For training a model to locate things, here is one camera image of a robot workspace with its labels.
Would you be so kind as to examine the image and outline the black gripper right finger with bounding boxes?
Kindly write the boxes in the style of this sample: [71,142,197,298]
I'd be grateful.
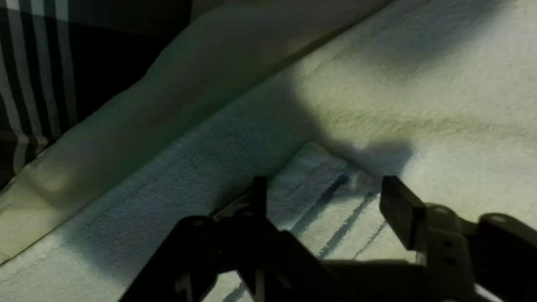
[379,174,537,302]

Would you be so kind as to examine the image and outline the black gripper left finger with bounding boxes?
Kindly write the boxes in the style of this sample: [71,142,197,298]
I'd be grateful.
[118,174,348,302]

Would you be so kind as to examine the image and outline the pale striped towel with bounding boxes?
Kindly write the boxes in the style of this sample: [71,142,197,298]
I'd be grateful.
[0,0,537,302]

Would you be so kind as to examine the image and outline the plaid checkered blanket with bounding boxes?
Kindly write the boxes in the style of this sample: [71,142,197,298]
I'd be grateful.
[0,0,194,191]

